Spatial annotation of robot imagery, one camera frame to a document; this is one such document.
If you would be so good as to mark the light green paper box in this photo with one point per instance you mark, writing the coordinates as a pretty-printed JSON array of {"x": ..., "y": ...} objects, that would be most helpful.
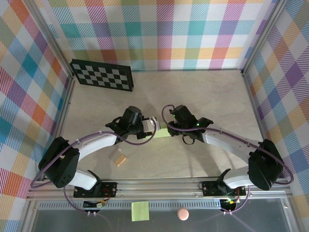
[{"x": 161, "y": 133}]

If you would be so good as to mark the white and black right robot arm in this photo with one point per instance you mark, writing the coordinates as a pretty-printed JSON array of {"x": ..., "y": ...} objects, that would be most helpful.
[{"x": 265, "y": 166}]

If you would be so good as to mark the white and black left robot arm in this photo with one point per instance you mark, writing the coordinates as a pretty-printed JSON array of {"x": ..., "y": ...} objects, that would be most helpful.
[{"x": 96, "y": 145}]

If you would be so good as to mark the small wooden block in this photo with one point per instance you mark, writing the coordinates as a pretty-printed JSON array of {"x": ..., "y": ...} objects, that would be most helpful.
[{"x": 120, "y": 160}]

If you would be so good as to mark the black and grey checkerboard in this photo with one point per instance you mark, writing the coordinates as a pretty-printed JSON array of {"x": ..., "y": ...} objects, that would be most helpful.
[{"x": 101, "y": 76}]

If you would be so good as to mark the perforated metal strip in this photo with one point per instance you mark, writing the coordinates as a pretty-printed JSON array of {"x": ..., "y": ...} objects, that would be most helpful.
[{"x": 164, "y": 206}]

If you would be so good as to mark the green sticky note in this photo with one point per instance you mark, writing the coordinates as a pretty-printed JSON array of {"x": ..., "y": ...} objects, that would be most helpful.
[{"x": 140, "y": 211}]

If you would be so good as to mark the small controller board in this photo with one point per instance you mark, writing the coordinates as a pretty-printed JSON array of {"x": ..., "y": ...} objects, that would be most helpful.
[
  {"x": 229, "y": 204},
  {"x": 93, "y": 205}
]

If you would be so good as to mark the pink round disc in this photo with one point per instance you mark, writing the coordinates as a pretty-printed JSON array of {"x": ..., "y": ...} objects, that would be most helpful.
[{"x": 183, "y": 214}]

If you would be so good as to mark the dark glossy panel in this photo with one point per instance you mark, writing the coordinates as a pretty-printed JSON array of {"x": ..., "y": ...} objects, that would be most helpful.
[{"x": 217, "y": 222}]

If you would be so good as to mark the aluminium side rail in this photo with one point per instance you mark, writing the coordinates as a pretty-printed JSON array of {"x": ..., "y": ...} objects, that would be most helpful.
[
  {"x": 63, "y": 108},
  {"x": 254, "y": 96}
]

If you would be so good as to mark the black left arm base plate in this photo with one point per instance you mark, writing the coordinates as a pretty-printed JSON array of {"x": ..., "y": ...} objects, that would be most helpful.
[{"x": 109, "y": 188}]

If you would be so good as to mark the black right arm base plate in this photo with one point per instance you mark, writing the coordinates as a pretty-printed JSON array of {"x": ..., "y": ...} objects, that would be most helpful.
[{"x": 208, "y": 188}]

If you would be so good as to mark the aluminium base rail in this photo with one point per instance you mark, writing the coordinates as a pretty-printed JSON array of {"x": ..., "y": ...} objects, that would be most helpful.
[{"x": 157, "y": 191}]

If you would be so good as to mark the aluminium frame post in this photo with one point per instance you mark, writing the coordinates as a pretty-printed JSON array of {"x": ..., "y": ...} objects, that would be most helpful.
[
  {"x": 51, "y": 39},
  {"x": 262, "y": 36}
]

